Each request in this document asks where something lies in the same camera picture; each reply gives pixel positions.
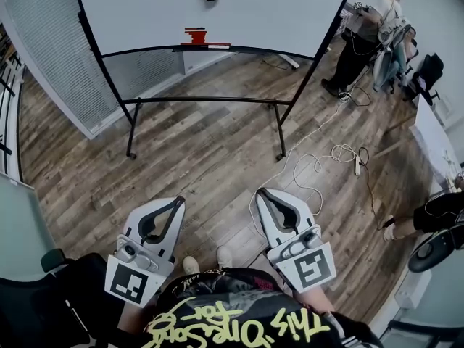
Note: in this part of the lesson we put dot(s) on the grey chair with clothes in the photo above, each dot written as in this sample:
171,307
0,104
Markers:
389,56

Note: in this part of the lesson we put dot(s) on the person's left white shoe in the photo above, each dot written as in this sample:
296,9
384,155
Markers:
191,265

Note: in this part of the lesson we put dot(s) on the person's right forearm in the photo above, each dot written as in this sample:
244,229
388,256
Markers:
313,301

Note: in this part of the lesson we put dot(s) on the black office chair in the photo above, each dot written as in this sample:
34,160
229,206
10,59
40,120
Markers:
43,303
427,74

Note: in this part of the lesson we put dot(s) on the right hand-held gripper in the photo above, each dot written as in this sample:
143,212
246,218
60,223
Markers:
310,267

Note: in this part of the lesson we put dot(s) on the white desk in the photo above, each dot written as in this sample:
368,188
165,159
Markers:
431,136

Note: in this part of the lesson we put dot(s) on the white power strip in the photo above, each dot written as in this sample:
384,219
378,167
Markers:
358,167

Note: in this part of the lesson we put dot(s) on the frosted glass panel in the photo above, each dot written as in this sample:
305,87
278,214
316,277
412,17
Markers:
18,223

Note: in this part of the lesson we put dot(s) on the black chair seat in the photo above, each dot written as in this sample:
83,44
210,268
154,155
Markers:
431,250

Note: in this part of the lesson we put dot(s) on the glass partition with white blinds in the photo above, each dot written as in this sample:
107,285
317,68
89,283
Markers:
54,56

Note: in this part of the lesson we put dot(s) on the person's left forearm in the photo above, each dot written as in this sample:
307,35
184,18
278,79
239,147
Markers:
132,321

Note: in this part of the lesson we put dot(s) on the wooden slat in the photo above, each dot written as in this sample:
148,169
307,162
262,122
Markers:
398,124
388,149

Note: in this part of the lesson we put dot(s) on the person's right white shoe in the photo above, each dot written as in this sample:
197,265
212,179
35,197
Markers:
224,256

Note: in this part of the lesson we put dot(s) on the person's white shoe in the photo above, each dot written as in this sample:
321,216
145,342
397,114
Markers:
191,265
224,256

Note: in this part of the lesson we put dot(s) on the white whiteboard on black stand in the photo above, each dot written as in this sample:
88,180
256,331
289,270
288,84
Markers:
217,16

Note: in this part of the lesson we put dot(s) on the black metal rack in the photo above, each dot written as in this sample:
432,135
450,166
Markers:
7,85

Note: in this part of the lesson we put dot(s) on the person's black printed t-shirt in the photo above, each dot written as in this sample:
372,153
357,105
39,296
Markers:
246,310

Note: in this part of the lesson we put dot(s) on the white floor box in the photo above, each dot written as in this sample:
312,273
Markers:
413,290

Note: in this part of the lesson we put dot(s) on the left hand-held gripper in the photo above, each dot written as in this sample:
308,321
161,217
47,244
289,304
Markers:
125,283

